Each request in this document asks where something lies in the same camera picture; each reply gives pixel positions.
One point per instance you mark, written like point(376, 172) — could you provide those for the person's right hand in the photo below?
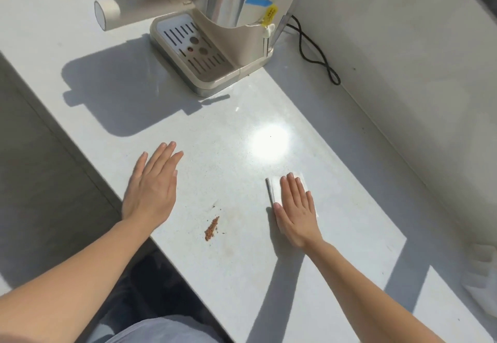
point(297, 218)

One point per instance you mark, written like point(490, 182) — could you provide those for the person's left hand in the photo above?
point(151, 191)

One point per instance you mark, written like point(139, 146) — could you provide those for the white tissue sheet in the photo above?
point(273, 187)

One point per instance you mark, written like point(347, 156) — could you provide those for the coffee grounds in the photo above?
point(211, 230)

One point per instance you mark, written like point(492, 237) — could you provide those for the person's right forearm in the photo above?
point(361, 296)

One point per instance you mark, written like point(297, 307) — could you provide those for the person's left forearm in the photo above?
point(66, 288)

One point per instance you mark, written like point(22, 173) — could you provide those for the white countertop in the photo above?
point(349, 199)

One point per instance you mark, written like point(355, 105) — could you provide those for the person's light blue shirt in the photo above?
point(167, 331)

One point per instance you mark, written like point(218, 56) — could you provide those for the white plastic organizer box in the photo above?
point(485, 276)

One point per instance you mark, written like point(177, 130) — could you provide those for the yellow hang tag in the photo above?
point(270, 12)

